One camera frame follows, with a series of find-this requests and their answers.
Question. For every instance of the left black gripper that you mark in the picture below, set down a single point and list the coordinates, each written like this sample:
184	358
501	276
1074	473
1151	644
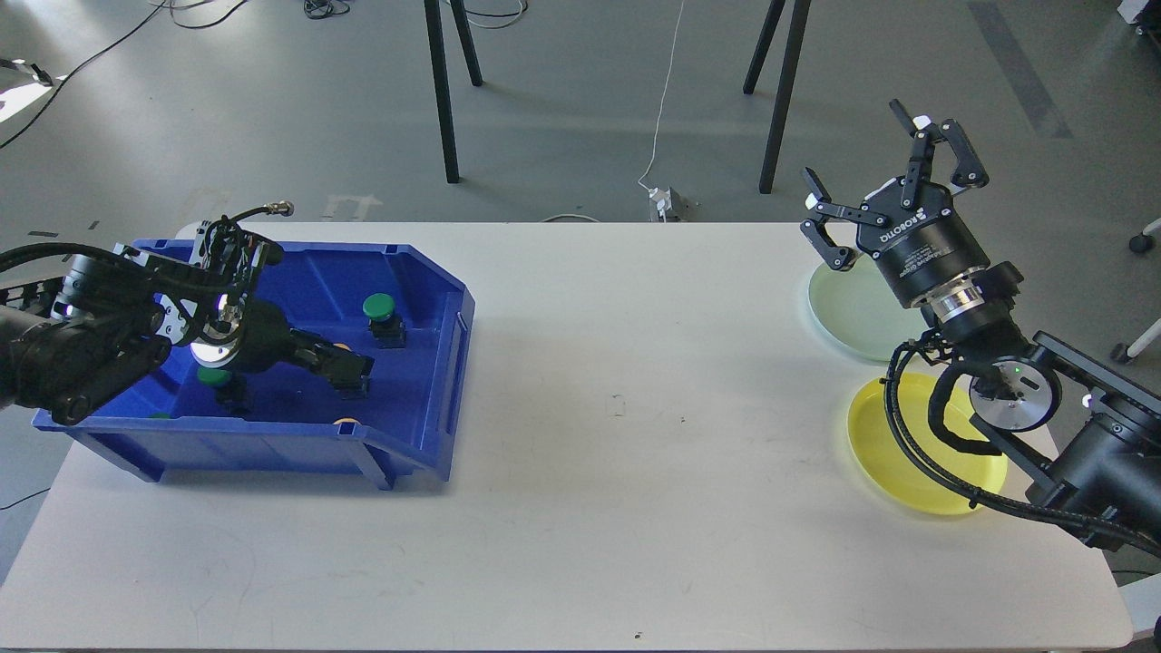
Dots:
266	338

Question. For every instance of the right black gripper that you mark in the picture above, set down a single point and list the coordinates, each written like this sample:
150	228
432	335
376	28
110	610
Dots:
916	249

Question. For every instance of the green push button front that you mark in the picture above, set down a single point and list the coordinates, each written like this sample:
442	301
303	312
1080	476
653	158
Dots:
231	391

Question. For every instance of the green push button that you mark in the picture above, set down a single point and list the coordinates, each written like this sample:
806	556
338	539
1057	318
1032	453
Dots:
231	391
383	321

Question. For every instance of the yellow push button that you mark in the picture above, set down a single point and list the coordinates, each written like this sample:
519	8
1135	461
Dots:
349	372

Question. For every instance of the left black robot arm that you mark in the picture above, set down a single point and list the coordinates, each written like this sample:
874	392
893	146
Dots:
72	343

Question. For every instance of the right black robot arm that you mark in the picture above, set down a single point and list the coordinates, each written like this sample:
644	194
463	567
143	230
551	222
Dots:
1086	436

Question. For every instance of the green push button back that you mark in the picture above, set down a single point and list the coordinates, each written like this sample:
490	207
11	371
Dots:
383	321

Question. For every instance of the light green plate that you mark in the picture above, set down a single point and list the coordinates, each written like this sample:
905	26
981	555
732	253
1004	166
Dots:
859	312

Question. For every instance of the blue plastic bin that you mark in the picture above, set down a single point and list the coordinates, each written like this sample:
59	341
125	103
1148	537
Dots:
408	417

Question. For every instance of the black tripod legs right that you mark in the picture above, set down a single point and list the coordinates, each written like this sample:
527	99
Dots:
795	36

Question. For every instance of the white power adapter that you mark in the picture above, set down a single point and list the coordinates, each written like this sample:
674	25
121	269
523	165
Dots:
667	205

